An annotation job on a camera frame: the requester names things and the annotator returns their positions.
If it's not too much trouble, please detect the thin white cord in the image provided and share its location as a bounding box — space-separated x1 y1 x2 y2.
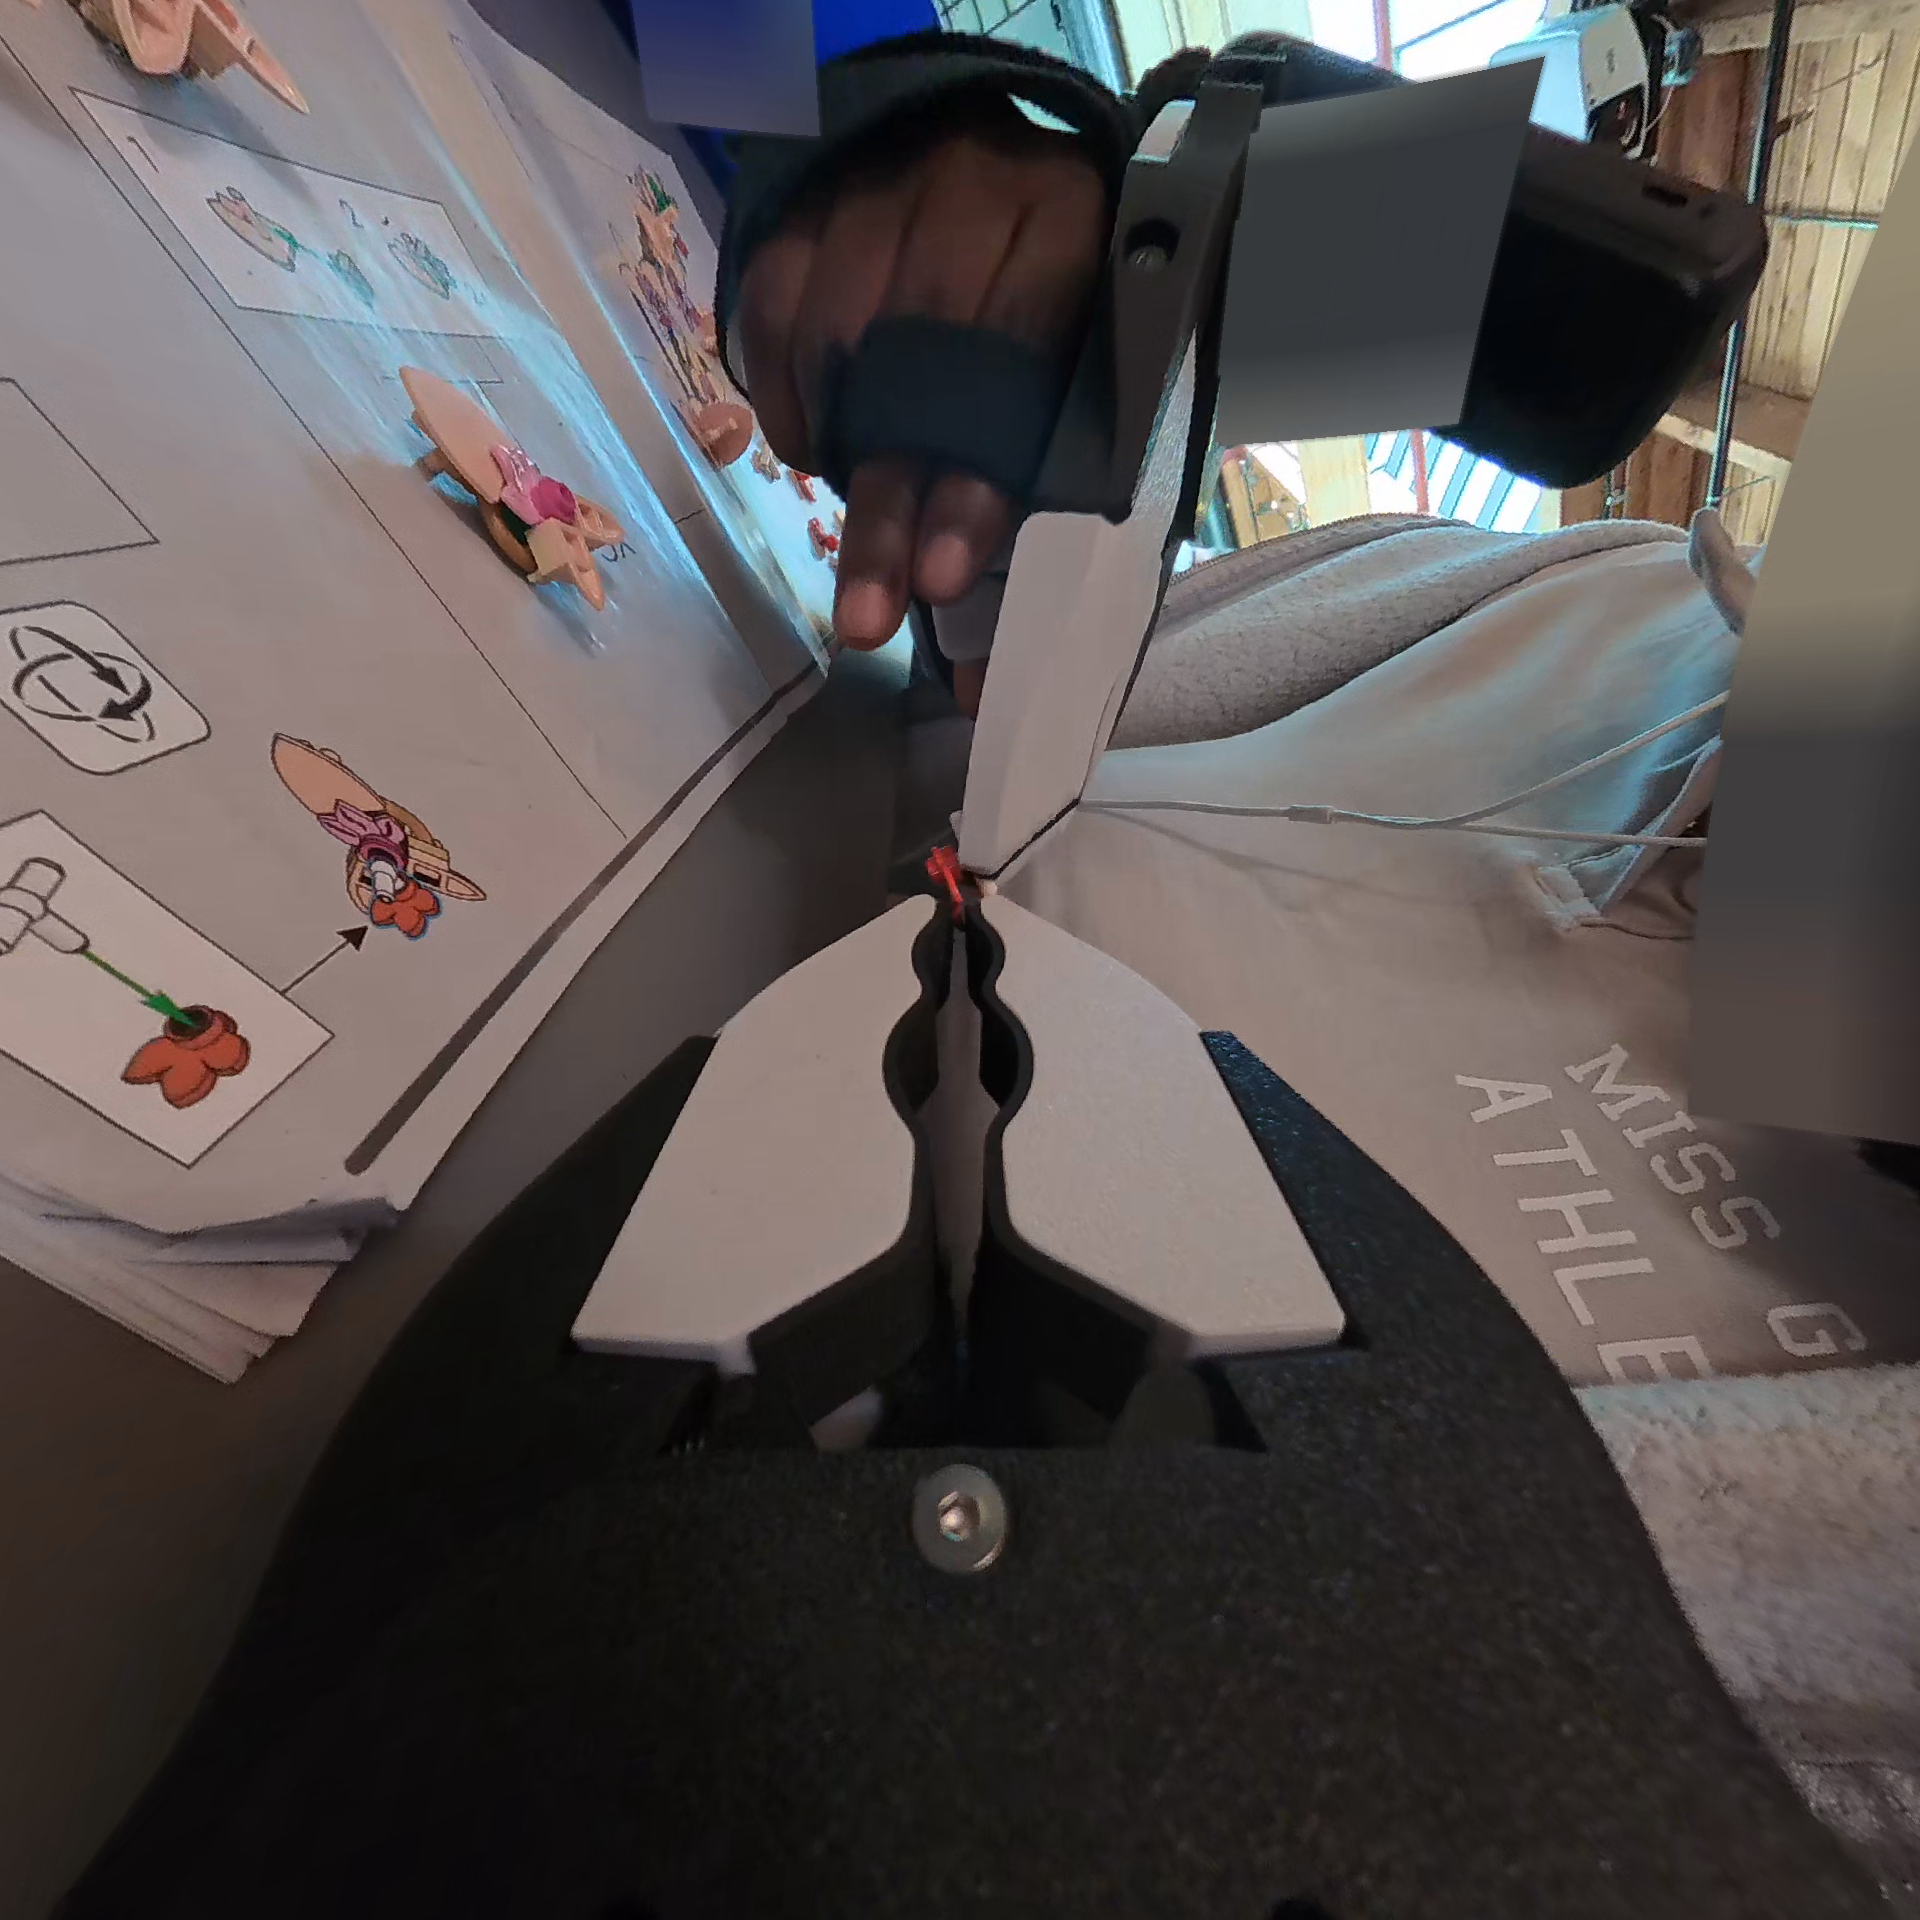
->
1077 682 1742 854

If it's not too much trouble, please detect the white security camera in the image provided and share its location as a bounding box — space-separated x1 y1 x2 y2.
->
1491 0 1675 161

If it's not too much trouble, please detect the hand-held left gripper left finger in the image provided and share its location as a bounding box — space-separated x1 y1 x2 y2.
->
574 896 953 1373

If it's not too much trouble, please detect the tan pink toy flower assembly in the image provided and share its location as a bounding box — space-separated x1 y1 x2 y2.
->
399 365 627 611
109 0 312 117

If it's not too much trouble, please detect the person's right hand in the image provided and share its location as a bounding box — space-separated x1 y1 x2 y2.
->
743 120 1123 656

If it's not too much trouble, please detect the toy building instruction booklet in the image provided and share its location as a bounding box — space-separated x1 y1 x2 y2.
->
0 0 837 1387

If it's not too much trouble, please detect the grey printed sweatshirt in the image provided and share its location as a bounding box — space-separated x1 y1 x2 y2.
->
997 509 1920 1388

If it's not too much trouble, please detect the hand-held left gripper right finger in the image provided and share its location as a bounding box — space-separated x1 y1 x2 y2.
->
965 896 1347 1362

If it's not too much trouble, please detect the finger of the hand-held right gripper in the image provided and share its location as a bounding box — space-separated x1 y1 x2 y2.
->
997 343 1214 878
959 502 1174 878

